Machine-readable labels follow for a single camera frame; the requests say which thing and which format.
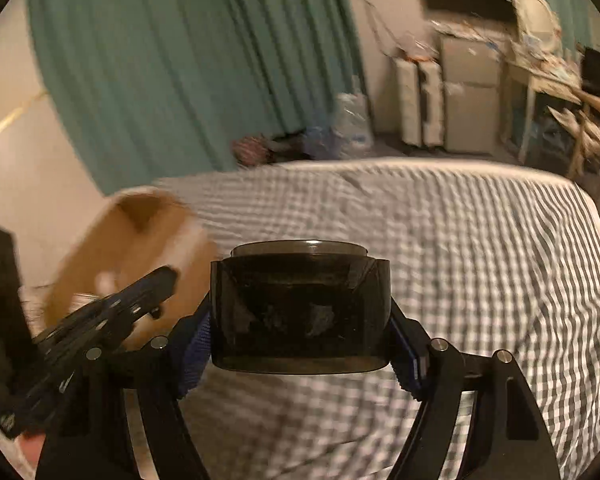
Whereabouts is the black glossy jar box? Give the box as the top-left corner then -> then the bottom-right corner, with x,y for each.
210,240 -> 391,375

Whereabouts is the person right hand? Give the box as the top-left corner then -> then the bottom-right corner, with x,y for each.
16,432 -> 46,469

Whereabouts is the brown cardboard box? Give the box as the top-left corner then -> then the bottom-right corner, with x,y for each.
44,188 -> 219,350

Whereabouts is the checkered bed sheet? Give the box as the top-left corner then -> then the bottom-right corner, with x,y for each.
159,162 -> 600,479

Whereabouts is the clear water bottle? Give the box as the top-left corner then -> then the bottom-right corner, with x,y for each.
332,93 -> 374,159

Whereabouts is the black chair with clothes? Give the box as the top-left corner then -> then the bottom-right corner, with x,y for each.
550,47 -> 600,179

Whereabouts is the white suitcase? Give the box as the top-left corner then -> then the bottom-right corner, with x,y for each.
394,58 -> 444,148

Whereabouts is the white dressing table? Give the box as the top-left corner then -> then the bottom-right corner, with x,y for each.
501,56 -> 582,165

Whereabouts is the grey mini fridge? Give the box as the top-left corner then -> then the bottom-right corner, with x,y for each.
440,36 -> 501,155

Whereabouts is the oval vanity mirror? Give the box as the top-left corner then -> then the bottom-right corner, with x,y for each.
517,0 -> 562,54

